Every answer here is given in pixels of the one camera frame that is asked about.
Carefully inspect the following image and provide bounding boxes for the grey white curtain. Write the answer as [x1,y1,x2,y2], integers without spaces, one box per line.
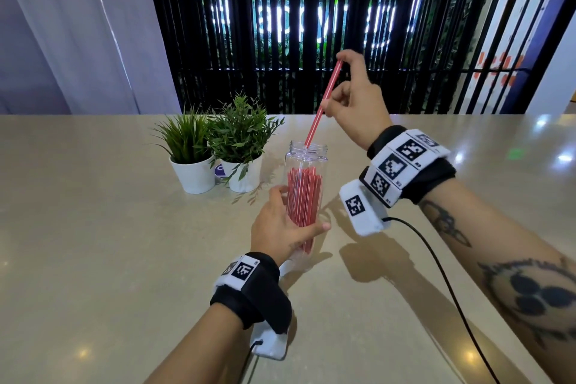
[0,0,182,116]

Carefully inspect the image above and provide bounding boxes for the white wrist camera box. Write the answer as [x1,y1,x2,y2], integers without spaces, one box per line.
[338,179,390,237]
[250,320,289,361]

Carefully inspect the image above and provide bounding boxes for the red striped single straw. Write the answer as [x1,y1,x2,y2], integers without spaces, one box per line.
[304,60,344,149]

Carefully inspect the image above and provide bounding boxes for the leafy green plant white pot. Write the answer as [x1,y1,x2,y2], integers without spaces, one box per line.
[206,93,285,194]

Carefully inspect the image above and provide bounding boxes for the grassy green plant white pot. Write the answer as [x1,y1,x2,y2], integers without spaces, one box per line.
[151,107,217,195]

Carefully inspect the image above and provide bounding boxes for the bundle of red straws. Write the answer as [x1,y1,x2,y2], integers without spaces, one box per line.
[287,166,323,254]

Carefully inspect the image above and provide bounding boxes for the person's right forearm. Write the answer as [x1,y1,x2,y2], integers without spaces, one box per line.
[418,177,576,384]

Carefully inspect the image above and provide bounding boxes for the clear plastic jar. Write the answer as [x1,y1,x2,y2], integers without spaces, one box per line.
[279,141,329,275]

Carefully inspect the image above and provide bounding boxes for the black cable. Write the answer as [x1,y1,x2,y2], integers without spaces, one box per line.
[382,216,501,384]
[238,340,264,384]

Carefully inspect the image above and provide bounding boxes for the dark blue pillar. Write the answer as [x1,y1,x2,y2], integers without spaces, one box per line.
[501,0,576,115]

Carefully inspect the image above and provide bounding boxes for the white neon sign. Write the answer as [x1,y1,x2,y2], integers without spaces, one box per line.
[215,0,425,50]

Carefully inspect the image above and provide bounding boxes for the black slatted screen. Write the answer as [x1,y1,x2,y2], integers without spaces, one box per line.
[141,0,576,115]

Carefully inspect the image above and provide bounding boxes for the black wrist strap with markers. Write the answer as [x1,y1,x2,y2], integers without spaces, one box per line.
[359,125,457,209]
[210,252,293,335]

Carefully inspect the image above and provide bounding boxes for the person's left hand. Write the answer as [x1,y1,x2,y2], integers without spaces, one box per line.
[250,185,332,267]

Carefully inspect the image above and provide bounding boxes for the person's left forearm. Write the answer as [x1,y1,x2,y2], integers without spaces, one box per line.
[144,303,245,384]

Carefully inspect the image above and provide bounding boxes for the person's right hand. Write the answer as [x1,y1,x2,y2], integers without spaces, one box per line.
[320,49,394,151]

